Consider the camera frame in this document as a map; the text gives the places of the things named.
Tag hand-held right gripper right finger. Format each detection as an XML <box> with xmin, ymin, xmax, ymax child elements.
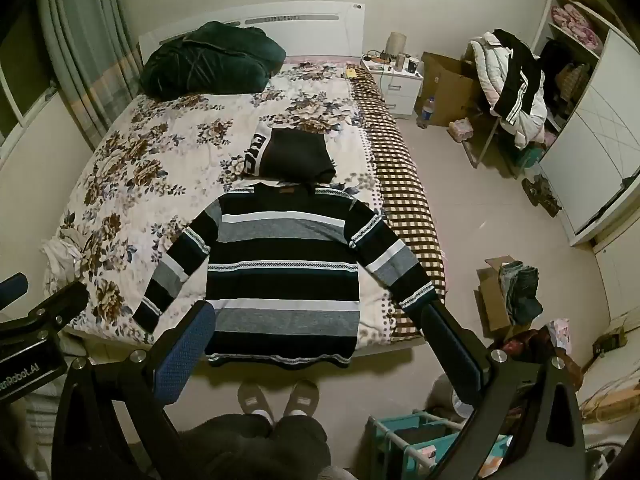
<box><xmin>420</xmin><ymin>301</ymin><xmax>587</xmax><ymax>480</ymax></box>

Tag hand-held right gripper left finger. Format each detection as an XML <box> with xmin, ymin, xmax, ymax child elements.
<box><xmin>50</xmin><ymin>300</ymin><xmax>217</xmax><ymax>480</ymax></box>

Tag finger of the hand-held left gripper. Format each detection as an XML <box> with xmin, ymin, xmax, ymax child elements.
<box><xmin>0</xmin><ymin>272</ymin><xmax>29</xmax><ymax>309</ymax></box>
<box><xmin>0</xmin><ymin>280</ymin><xmax>91</xmax><ymax>343</ymax></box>

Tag striped knit sweater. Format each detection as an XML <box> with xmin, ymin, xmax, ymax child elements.
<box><xmin>132</xmin><ymin>182</ymin><xmax>447</xmax><ymax>369</ymax></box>

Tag dark clothes in wardrobe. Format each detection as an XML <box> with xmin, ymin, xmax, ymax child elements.
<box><xmin>540</xmin><ymin>40</ymin><xmax>591</xmax><ymax>106</ymax></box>

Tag white crumpled cloth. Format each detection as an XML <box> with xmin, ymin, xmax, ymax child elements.
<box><xmin>42</xmin><ymin>237</ymin><xmax>84</xmax><ymax>281</ymax></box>

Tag small cardboard box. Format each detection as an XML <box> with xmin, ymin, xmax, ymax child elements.
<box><xmin>475</xmin><ymin>256</ymin><xmax>544</xmax><ymax>341</ymax></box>

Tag dark red bag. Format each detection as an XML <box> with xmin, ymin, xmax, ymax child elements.
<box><xmin>500</xmin><ymin>327</ymin><xmax>584</xmax><ymax>392</ymax></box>

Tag person's left slipper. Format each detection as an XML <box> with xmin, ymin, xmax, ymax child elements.
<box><xmin>237</xmin><ymin>380</ymin><xmax>275</xmax><ymax>424</ymax></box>

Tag person's slipper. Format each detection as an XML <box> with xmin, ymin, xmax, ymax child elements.
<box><xmin>237</xmin><ymin>380</ymin><xmax>275</xmax><ymax>424</ymax></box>
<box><xmin>282</xmin><ymin>380</ymin><xmax>321</xmax><ymax>419</ymax></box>

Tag folded blue jeans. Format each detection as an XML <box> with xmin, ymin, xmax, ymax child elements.
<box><xmin>500</xmin><ymin>261</ymin><xmax>544</xmax><ymax>326</ymax></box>

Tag pink white packet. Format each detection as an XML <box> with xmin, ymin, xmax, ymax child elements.
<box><xmin>547</xmin><ymin>317</ymin><xmax>571</xmax><ymax>356</ymax></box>

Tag teal storage rack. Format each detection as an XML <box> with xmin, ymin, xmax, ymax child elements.
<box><xmin>367</xmin><ymin>410</ymin><xmax>516</xmax><ymax>480</ymax></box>

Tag person's legs dark pants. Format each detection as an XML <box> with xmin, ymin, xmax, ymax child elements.
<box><xmin>175</xmin><ymin>412</ymin><xmax>334</xmax><ymax>480</ymax></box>

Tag person's right slipper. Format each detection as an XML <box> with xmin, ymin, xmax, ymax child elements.
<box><xmin>282</xmin><ymin>380</ymin><xmax>321</xmax><ymax>419</ymax></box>

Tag brown checked blanket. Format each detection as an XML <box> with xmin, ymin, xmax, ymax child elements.
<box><xmin>350</xmin><ymin>67</ymin><xmax>447</xmax><ymax>347</ymax></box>

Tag dark patterned slippers pair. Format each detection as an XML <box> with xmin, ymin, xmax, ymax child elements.
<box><xmin>521</xmin><ymin>172</ymin><xmax>564</xmax><ymax>219</ymax></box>

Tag floral bed blanket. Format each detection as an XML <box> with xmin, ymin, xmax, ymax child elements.
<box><xmin>42</xmin><ymin>62</ymin><xmax>397</xmax><ymax>347</ymax></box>

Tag window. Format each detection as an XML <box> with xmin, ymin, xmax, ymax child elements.
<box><xmin>0</xmin><ymin>10</ymin><xmax>57</xmax><ymax>147</ymax></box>

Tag wooden chair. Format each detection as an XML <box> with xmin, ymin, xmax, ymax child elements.
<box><xmin>460</xmin><ymin>112</ymin><xmax>522</xmax><ymax>177</ymax></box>

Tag pink tissue pack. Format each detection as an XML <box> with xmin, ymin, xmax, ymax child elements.
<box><xmin>448</xmin><ymin>117</ymin><xmax>474</xmax><ymax>142</ymax></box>

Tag folded black garment white lettering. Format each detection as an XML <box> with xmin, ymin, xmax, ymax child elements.
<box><xmin>243</xmin><ymin>127</ymin><xmax>337</xmax><ymax>184</ymax></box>

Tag white wardrobe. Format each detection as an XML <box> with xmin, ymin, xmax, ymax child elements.
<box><xmin>530</xmin><ymin>0</ymin><xmax>640</xmax><ymax>247</ymax></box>

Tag plastic water bottle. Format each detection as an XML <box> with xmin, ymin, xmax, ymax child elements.
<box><xmin>417</xmin><ymin>96</ymin><xmax>436</xmax><ymax>130</ymax></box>

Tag grey green curtain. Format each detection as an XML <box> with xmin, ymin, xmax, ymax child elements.
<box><xmin>37</xmin><ymin>0</ymin><xmax>147</xmax><ymax>149</ymax></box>

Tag white nightstand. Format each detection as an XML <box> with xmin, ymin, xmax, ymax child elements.
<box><xmin>361</xmin><ymin>54</ymin><xmax>425</xmax><ymax>120</ymax></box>

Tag large cardboard box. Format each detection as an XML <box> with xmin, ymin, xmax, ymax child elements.
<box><xmin>414</xmin><ymin>51</ymin><xmax>484</xmax><ymax>128</ymax></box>

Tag black jacket white stripes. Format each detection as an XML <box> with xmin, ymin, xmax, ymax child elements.
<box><xmin>490</xmin><ymin>29</ymin><xmax>544</xmax><ymax>126</ymax></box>

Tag dark green beanbag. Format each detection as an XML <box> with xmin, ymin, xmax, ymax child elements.
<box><xmin>139</xmin><ymin>21</ymin><xmax>287</xmax><ymax>100</ymax></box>

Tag pink folded blanket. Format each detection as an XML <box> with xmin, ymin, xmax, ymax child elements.
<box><xmin>550</xmin><ymin>4</ymin><xmax>604</xmax><ymax>51</ymax></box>

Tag white bed headboard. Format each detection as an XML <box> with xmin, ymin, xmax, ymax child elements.
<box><xmin>137</xmin><ymin>1</ymin><xmax>366</xmax><ymax>68</ymax></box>

